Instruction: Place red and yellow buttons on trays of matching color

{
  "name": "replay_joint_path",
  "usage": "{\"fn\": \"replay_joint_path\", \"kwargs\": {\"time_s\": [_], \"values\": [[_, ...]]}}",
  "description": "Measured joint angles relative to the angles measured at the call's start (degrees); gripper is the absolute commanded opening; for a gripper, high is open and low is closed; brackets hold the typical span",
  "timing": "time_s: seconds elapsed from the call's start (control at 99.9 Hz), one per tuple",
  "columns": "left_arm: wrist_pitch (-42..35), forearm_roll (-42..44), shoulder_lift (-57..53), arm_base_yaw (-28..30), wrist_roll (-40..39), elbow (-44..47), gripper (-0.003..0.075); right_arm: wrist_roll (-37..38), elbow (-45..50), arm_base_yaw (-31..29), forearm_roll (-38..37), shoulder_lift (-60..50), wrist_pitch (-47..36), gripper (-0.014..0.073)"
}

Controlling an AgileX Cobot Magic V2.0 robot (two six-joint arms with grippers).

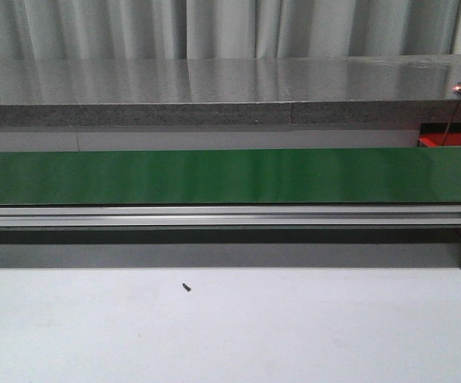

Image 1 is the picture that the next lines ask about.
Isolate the green conveyor belt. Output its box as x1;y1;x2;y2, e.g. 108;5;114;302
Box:
0;147;461;205

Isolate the grey stone counter slab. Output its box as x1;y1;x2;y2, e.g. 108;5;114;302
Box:
0;55;461;127

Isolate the red plastic bin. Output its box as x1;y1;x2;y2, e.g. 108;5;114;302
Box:
418;123;461;147

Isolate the grey pleated curtain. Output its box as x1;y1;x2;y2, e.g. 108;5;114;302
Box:
0;1;461;60

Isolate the thin red wire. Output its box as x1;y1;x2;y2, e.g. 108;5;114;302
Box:
441;90;461;147

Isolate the aluminium conveyor side rail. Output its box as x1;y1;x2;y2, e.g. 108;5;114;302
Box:
0;204;461;228

